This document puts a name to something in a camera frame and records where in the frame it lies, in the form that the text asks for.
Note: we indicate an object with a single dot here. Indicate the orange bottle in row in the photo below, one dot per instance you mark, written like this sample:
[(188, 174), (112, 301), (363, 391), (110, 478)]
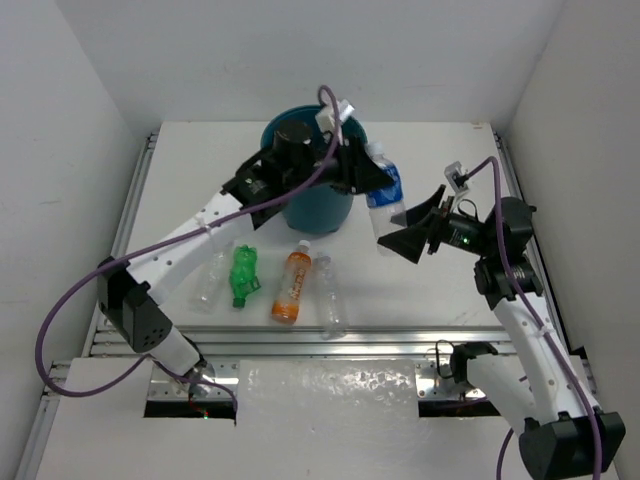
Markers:
[(286, 306)]

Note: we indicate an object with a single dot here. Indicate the aluminium table frame rails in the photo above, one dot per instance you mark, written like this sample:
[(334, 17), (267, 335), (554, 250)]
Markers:
[(283, 402)]

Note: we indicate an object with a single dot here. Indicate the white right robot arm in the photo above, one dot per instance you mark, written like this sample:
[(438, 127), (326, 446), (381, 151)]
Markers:
[(562, 431)]

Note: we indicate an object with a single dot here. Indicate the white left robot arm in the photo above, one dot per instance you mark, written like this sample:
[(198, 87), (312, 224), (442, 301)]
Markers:
[(131, 290)]

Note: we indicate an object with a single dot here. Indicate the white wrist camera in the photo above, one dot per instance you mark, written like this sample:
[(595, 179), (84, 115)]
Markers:
[(457, 177), (327, 117)]

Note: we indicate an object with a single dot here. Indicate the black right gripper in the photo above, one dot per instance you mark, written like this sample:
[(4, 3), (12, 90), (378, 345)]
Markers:
[(410, 242)]

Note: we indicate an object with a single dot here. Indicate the clear bottle far left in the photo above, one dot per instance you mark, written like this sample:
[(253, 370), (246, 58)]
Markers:
[(209, 284)]

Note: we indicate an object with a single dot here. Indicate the teal plastic bin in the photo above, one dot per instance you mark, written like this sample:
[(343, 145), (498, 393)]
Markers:
[(318, 210)]

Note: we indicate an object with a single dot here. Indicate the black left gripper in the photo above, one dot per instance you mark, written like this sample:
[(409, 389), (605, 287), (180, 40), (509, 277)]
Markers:
[(344, 163)]

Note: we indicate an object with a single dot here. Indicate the clear bottle white cap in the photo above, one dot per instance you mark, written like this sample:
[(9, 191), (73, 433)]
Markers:
[(328, 299)]

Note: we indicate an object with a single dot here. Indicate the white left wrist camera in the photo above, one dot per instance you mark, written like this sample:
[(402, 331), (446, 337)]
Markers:
[(327, 117)]

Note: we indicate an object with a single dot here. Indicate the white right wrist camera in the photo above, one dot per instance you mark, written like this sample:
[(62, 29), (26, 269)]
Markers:
[(457, 177)]

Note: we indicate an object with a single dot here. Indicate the crushed green plastic bottle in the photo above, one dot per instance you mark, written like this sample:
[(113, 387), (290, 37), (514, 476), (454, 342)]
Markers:
[(243, 275)]

